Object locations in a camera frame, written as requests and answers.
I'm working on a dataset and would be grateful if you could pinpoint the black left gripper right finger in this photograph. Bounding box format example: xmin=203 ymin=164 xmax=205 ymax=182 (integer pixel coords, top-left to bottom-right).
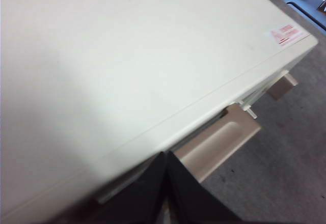
xmin=166 ymin=150 xmax=242 ymax=224

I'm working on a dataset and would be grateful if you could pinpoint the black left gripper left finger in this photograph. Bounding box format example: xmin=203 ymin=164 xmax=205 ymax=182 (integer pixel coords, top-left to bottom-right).
xmin=73 ymin=151 xmax=168 ymax=224

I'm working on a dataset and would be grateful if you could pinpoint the cream toaster oven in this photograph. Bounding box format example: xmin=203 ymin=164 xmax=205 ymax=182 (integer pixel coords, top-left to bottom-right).
xmin=0 ymin=0 xmax=319 ymax=219

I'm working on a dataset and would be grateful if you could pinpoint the cream and tan oven knob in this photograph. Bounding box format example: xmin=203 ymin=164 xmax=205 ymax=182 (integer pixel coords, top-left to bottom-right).
xmin=267 ymin=71 xmax=298 ymax=100

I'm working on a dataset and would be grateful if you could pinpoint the red warning sticker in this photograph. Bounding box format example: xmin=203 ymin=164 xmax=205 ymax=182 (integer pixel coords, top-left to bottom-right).
xmin=269 ymin=24 xmax=307 ymax=46

